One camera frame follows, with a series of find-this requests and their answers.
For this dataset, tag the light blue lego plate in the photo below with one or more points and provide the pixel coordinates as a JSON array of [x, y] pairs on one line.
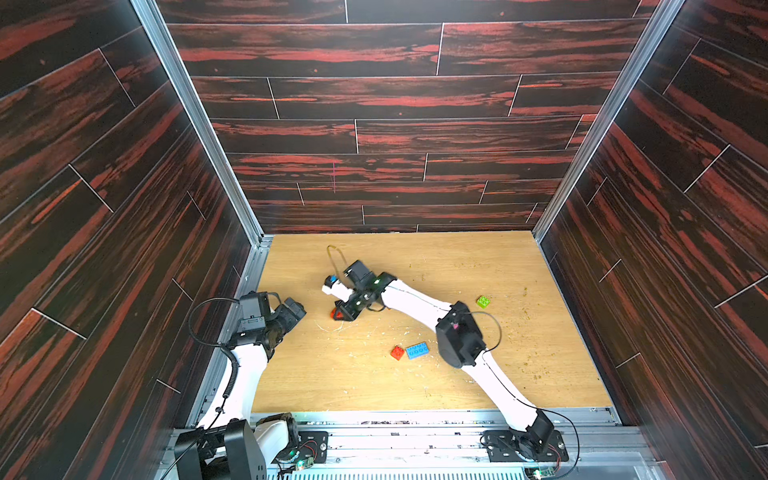
[[417, 351]]

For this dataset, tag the small red 2x2 lego brick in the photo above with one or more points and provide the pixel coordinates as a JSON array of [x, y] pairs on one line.
[[397, 353]]

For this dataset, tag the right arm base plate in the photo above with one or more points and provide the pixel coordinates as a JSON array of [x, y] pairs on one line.
[[514, 446]]

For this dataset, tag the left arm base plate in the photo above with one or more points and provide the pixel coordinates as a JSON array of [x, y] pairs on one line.
[[310, 445]]

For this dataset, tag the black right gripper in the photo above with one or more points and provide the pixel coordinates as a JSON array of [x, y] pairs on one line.
[[352, 301]]

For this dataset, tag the aluminium corner post left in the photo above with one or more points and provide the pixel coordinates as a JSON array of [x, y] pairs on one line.
[[160, 38]]

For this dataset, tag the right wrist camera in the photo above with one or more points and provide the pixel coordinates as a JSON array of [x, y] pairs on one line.
[[359, 273]]

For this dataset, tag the aluminium front rail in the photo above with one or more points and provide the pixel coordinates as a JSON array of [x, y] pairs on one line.
[[445, 444]]

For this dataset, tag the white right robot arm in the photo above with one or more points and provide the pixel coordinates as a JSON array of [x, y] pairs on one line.
[[460, 344]]

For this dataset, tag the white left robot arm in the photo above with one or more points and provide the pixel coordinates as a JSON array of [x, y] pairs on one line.
[[226, 444]]

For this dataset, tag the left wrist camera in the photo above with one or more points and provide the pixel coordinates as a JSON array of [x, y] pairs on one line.
[[254, 309]]

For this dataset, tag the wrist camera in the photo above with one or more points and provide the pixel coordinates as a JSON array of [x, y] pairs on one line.
[[359, 273], [254, 309]]

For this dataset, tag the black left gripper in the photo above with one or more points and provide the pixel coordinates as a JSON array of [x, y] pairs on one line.
[[289, 318]]

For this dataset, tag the aluminium corner post right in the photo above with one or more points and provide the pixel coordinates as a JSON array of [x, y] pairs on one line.
[[653, 34]]

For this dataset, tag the aluminium corner post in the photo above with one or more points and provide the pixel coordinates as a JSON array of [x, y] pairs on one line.
[[653, 34], [160, 38]]

